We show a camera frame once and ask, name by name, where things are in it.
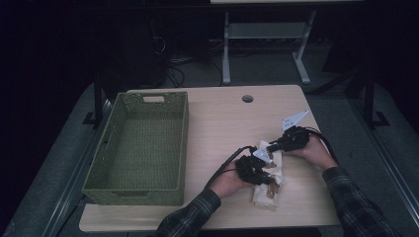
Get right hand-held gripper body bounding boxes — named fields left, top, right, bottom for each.
left=276, top=110, right=310, bottom=153

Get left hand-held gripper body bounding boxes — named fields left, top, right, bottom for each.
left=234, top=147, right=274, bottom=186

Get white cloth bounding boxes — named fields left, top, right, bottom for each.
left=251, top=139, right=286, bottom=209

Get green perforated plastic basket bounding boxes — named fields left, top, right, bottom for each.
left=81, top=91, right=190, bottom=207

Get person's right hand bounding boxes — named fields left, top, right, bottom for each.
left=284, top=134, right=339, bottom=172

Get person's left hand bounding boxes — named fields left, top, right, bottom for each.
left=209, top=159, right=255, bottom=199

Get black metal stand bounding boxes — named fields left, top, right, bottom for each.
left=343, top=65, right=391, bottom=130
left=81, top=70, right=107, bottom=129

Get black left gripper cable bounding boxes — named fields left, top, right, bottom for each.
left=203, top=145, right=257, bottom=192

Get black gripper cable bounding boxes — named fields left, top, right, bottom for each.
left=203, top=145, right=257, bottom=192
left=301, top=125, right=341, bottom=166

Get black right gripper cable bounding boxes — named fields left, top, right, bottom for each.
left=301, top=125, right=341, bottom=166

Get aluminium rail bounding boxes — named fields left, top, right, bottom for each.
left=40, top=98, right=115, bottom=237
left=348, top=98, right=419, bottom=229

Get white metal desk frame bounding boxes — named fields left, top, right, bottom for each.
left=221, top=9, right=318, bottom=86

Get black floor cables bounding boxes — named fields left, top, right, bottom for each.
left=164, top=54, right=225, bottom=89

